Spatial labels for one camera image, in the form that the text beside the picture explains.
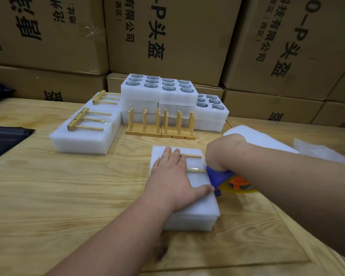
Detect person's left hand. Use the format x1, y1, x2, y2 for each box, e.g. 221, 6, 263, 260
144, 147, 215, 213

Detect person's right hand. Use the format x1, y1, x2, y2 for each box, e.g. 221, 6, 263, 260
205, 134, 248, 172

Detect orange and blue tape dispenser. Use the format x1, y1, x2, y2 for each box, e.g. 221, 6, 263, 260
206, 165, 258, 197

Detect foam package with rack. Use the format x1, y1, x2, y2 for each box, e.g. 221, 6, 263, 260
149, 145, 219, 216
51, 105, 123, 141

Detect pile of white foam sheets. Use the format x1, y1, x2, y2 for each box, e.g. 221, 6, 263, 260
224, 125, 300, 154

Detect row of wooden peg racks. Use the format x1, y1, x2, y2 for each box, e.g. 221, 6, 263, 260
125, 106, 197, 140

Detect stack of white foam trays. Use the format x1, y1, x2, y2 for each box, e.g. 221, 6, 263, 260
120, 73, 230, 133

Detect person's left forearm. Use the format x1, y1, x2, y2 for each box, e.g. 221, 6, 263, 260
46, 195, 162, 276

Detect person's right forearm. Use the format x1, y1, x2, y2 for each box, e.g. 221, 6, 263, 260
230, 138, 345, 265

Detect clear plastic wrap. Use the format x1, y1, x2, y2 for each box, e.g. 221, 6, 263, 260
293, 138, 345, 164

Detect stack of brown cardboard boxes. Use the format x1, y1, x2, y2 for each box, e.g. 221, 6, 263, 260
0, 0, 345, 127

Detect black plastic bags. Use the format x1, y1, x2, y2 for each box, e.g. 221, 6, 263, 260
0, 126, 35, 164

